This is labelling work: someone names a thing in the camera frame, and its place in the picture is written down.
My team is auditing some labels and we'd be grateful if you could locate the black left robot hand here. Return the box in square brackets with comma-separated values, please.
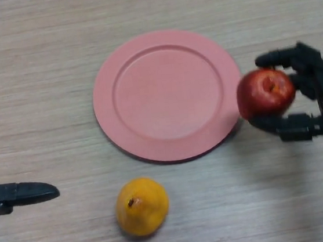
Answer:
[0, 64, 62, 216]

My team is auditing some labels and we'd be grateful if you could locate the yellow pear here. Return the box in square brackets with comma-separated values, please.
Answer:
[112, 175, 173, 239]

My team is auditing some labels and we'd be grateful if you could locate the pink round plate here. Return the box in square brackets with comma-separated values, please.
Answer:
[86, 21, 252, 172]

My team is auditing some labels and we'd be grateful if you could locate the red apple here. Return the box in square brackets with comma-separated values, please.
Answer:
[234, 65, 299, 121]

